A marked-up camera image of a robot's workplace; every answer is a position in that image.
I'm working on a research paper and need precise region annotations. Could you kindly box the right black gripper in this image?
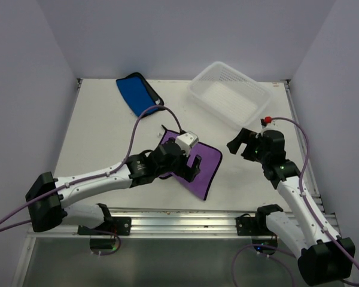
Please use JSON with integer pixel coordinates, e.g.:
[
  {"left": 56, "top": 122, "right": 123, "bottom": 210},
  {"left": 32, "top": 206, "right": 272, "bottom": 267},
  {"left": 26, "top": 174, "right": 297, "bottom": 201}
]
[{"left": 227, "top": 128, "right": 269, "bottom": 165}]

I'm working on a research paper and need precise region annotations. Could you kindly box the purple and black towel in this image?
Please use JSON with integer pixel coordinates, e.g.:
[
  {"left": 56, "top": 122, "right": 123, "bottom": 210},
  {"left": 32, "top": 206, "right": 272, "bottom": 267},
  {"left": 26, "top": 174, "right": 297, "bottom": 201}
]
[{"left": 159, "top": 141, "right": 223, "bottom": 201}]

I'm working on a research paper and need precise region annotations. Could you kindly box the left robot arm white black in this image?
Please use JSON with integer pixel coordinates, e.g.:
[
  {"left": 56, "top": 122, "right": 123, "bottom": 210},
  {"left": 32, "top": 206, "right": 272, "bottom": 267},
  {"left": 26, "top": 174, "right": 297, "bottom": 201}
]
[{"left": 25, "top": 133, "right": 202, "bottom": 235}]

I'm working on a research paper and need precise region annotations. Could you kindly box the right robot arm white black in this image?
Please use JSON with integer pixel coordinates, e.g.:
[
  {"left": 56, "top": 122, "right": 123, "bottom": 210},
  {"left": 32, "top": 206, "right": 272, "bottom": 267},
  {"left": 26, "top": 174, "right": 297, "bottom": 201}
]
[{"left": 227, "top": 128, "right": 355, "bottom": 286}]

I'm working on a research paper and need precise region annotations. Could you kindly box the white plastic mesh basket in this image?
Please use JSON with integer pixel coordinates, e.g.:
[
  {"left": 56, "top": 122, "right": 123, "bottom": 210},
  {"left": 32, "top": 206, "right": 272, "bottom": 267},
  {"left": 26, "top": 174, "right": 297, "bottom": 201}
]
[{"left": 187, "top": 62, "right": 273, "bottom": 130}]

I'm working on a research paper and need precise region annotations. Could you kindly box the blue and black towel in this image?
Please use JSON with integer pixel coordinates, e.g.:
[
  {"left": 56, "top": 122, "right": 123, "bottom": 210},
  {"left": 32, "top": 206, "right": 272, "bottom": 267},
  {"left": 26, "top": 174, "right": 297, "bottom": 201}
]
[{"left": 115, "top": 72, "right": 165, "bottom": 117}]

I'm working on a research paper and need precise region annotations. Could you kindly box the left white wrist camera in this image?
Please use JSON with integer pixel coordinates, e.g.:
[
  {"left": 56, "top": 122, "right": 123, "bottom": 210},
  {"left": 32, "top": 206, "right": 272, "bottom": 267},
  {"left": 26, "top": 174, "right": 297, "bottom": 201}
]
[{"left": 175, "top": 132, "right": 199, "bottom": 157}]

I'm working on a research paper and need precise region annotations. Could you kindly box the right wrist camera red cap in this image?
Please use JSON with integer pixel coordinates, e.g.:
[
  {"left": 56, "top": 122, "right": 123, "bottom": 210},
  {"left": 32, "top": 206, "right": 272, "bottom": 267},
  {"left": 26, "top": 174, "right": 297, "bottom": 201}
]
[{"left": 260, "top": 116, "right": 276, "bottom": 133}]

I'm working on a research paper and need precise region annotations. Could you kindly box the aluminium mounting rail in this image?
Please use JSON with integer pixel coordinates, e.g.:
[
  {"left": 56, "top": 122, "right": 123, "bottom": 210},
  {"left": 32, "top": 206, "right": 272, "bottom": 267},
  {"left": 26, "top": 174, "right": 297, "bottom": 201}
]
[{"left": 26, "top": 209, "right": 339, "bottom": 240}]

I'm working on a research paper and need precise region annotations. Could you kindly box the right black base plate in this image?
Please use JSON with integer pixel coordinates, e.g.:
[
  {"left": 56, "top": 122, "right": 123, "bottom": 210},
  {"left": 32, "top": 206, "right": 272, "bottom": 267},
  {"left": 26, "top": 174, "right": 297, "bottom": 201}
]
[{"left": 235, "top": 213, "right": 276, "bottom": 236}]

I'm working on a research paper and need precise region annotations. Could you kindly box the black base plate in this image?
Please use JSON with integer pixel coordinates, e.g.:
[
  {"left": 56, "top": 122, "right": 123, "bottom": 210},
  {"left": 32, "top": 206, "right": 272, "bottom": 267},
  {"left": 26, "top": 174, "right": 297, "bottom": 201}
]
[
  {"left": 235, "top": 213, "right": 276, "bottom": 236},
  {"left": 77, "top": 216, "right": 132, "bottom": 236}
]

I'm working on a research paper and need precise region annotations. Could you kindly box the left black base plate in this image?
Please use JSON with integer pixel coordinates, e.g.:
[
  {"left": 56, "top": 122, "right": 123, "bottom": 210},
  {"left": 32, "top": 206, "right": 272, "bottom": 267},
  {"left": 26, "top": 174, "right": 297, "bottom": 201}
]
[{"left": 77, "top": 216, "right": 132, "bottom": 236}]

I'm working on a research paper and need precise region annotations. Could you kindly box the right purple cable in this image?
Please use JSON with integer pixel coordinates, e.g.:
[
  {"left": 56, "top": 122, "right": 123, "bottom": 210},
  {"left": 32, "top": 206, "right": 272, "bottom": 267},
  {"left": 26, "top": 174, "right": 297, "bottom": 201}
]
[{"left": 232, "top": 117, "right": 359, "bottom": 287}]

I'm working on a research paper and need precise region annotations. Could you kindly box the purple cable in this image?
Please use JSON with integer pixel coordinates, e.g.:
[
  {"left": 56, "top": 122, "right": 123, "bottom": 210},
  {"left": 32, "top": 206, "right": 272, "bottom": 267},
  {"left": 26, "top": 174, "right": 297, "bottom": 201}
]
[
  {"left": 232, "top": 117, "right": 359, "bottom": 287},
  {"left": 0, "top": 105, "right": 187, "bottom": 237}
]

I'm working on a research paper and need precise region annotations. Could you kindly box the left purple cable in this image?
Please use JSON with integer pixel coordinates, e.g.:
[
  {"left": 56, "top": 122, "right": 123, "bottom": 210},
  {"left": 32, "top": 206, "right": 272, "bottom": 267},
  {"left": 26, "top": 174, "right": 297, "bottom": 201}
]
[{"left": 0, "top": 105, "right": 187, "bottom": 237}]

